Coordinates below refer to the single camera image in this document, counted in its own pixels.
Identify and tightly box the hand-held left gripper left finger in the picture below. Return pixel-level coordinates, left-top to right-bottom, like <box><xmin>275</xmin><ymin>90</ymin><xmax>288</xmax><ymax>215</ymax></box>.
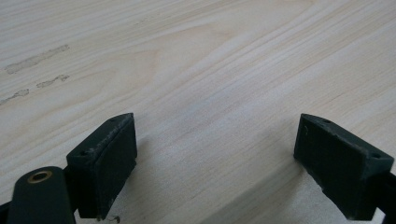
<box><xmin>65</xmin><ymin>112</ymin><xmax>138</xmax><ymax>220</ymax></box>

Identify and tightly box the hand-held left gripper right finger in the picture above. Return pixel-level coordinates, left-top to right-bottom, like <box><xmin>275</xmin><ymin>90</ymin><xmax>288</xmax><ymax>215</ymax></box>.
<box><xmin>293</xmin><ymin>113</ymin><xmax>395</xmax><ymax>221</ymax></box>

